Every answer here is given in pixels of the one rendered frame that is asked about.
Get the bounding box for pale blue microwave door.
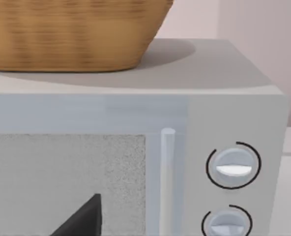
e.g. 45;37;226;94
0;94;188;236

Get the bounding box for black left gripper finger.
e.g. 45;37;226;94
51;193;104;236

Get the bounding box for pale round microwave knob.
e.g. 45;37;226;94
207;210;248;236
211;148;256;184

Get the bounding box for wicker basket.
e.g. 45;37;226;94
0;0;174;73

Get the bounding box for pale microwave oven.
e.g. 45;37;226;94
0;38;290;236

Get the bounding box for pale microwave door handle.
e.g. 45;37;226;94
160;127;176;236

